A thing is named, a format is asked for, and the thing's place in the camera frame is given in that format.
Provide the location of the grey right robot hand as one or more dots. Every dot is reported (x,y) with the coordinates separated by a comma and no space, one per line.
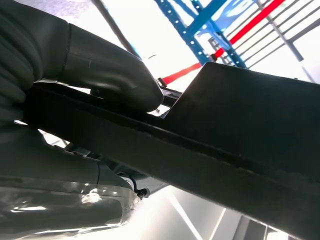
(100,66)

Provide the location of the red barrier belt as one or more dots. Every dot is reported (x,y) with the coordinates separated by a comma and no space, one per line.
(250,26)

